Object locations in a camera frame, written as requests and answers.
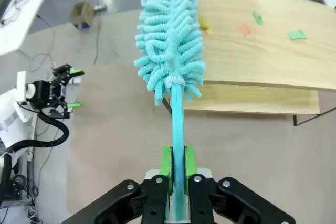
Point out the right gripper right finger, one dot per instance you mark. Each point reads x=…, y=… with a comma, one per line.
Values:
x=190, y=163

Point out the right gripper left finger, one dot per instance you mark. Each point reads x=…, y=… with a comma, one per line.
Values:
x=167, y=166

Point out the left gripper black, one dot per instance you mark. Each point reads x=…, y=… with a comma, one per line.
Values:
x=50, y=94

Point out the teal microfibre duster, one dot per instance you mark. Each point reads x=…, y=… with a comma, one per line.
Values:
x=170, y=24

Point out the wooden two-tier metal shelf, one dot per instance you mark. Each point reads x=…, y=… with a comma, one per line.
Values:
x=262, y=58

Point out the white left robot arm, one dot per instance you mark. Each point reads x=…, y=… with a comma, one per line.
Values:
x=8, y=119

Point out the open cardboard box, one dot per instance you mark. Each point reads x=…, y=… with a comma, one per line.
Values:
x=84, y=11

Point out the small metal cylinder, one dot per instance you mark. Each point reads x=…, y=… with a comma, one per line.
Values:
x=100, y=7

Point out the white lab table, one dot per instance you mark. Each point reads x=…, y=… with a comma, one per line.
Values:
x=34, y=11

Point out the yellow paper scrap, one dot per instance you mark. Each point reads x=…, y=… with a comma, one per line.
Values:
x=204, y=23

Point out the red paper scrap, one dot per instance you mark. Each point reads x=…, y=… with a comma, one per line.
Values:
x=243, y=29

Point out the green paper scrap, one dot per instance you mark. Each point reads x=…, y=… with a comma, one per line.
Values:
x=258, y=18
x=296, y=35

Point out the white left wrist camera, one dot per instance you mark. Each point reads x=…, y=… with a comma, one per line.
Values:
x=22, y=85

